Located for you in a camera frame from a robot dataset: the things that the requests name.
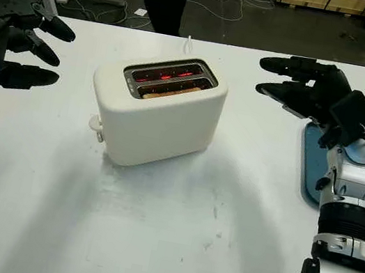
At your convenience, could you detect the toast slice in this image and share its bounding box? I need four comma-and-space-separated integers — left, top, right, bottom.
141, 78, 202, 109

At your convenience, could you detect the cream white two-slot toaster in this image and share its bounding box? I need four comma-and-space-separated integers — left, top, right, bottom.
79, 40, 233, 182

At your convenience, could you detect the blue plastic tray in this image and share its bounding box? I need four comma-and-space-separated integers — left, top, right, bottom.
289, 119, 365, 224

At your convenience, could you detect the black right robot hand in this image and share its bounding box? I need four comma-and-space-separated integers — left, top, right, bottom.
249, 49, 357, 132

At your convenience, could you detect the grey looped floor cable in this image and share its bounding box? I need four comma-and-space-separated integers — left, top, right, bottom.
68, 0, 130, 26

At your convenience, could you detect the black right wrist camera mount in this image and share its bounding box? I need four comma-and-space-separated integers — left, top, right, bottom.
318, 84, 365, 155

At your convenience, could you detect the long white floor cable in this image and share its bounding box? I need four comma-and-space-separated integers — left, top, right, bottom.
185, 0, 277, 29

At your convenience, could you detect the white toaster power cable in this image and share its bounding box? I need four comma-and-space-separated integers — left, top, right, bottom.
181, 34, 196, 57

